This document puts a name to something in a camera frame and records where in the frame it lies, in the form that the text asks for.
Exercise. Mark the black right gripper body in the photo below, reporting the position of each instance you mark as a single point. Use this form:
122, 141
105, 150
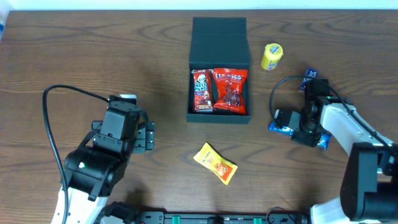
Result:
304, 137

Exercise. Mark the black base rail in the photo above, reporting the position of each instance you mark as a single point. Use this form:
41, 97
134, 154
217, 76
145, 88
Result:
276, 215

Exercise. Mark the yellow round candy container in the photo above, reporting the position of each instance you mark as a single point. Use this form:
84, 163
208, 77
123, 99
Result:
272, 55

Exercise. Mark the blue Eclipse mint box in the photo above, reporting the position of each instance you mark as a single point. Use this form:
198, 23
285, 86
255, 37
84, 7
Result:
309, 74

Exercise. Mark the red Hacks candy bag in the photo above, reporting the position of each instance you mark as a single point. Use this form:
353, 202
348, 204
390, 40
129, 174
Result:
229, 83

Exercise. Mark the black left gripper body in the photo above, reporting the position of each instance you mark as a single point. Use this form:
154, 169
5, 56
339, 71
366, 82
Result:
149, 134

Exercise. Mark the blue Oreo cookie pack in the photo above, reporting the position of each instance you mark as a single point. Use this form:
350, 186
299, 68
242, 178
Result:
325, 137

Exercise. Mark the black open gift box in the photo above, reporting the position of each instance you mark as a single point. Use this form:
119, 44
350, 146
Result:
219, 42

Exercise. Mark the red Hello Panda box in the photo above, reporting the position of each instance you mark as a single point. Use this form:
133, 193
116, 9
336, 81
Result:
203, 99

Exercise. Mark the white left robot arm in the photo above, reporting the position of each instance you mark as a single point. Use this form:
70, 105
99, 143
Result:
92, 171

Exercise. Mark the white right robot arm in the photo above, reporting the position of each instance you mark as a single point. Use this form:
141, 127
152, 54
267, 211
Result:
368, 192

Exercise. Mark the yellow orange snack packet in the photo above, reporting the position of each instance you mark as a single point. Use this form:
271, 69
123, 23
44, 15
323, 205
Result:
211, 159

